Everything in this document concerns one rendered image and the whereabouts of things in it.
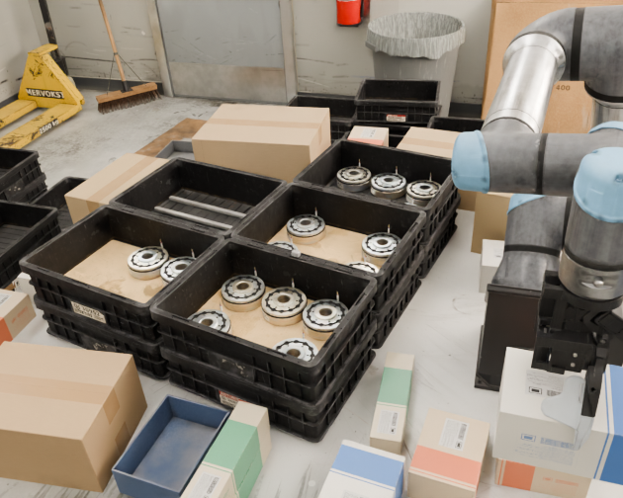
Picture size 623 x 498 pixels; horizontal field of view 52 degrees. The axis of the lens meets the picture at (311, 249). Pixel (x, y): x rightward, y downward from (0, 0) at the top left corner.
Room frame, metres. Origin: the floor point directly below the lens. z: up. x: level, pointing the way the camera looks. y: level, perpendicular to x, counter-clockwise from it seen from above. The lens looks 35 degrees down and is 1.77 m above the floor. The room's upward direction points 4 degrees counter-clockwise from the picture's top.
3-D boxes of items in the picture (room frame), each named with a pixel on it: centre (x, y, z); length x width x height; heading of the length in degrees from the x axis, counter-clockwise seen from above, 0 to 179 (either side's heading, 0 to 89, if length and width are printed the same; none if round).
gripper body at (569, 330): (0.56, -0.31, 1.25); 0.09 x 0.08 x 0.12; 70
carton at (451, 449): (0.76, -0.24, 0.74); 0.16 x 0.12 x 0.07; 156
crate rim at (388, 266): (1.32, -0.05, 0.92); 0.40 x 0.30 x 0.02; 59
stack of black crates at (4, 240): (1.94, 1.14, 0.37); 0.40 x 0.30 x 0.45; 160
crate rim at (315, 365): (1.06, 0.11, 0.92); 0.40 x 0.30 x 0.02; 59
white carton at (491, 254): (1.32, -0.54, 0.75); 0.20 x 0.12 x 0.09; 74
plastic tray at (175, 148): (2.11, 0.45, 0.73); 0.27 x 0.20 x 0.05; 162
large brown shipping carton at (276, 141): (2.03, 0.14, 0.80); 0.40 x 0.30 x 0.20; 75
